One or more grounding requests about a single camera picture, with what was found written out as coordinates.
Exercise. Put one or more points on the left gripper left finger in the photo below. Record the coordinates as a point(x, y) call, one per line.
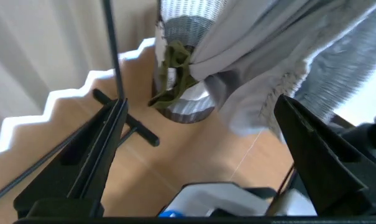
point(51, 189)

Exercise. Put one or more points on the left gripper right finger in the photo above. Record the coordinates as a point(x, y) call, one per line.
point(330, 183)

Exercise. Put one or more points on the pale grey shorts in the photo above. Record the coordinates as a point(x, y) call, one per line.
point(253, 46)

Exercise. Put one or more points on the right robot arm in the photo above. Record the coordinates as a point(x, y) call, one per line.
point(368, 137)

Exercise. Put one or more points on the black clothes rack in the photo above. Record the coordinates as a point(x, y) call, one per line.
point(113, 46)

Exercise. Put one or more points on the white laundry basket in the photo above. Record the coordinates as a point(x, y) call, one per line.
point(187, 28)

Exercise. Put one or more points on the green garment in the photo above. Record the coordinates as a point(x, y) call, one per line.
point(175, 59)

